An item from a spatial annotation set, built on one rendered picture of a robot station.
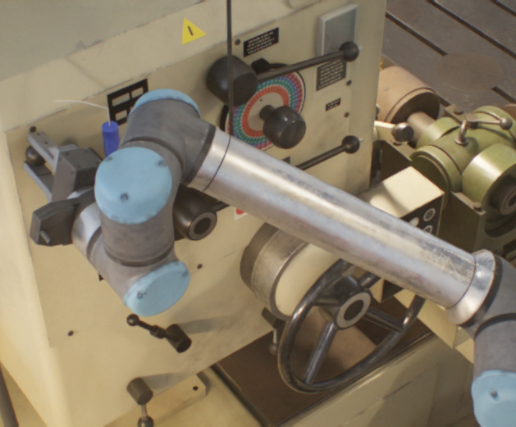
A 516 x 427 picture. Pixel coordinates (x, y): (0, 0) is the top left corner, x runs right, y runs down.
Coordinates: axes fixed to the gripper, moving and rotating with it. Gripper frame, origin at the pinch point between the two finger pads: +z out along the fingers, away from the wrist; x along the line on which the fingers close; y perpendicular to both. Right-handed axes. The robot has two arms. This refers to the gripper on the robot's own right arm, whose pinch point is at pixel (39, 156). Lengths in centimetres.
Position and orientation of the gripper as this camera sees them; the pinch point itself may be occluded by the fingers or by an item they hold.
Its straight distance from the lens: 162.8
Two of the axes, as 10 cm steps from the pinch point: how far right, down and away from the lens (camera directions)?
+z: -5.9, -5.6, 5.8
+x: 2.3, -8.1, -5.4
